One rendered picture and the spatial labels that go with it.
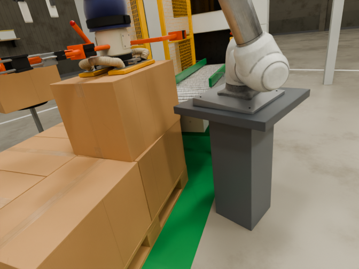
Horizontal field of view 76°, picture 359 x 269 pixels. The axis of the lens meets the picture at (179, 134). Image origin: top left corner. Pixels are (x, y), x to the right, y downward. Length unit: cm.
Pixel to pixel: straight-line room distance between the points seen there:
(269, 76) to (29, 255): 97
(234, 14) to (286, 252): 115
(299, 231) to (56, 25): 1015
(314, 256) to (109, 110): 123
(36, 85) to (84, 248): 199
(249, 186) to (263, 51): 69
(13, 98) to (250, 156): 216
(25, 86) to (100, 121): 157
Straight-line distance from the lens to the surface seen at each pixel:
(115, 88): 105
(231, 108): 105
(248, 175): 126
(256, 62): 91
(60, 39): 1057
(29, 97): 267
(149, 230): 140
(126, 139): 112
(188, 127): 173
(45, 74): 274
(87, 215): 95
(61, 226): 95
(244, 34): 92
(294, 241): 150
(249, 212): 141
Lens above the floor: 110
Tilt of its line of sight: 24 degrees down
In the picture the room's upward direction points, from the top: 8 degrees counter-clockwise
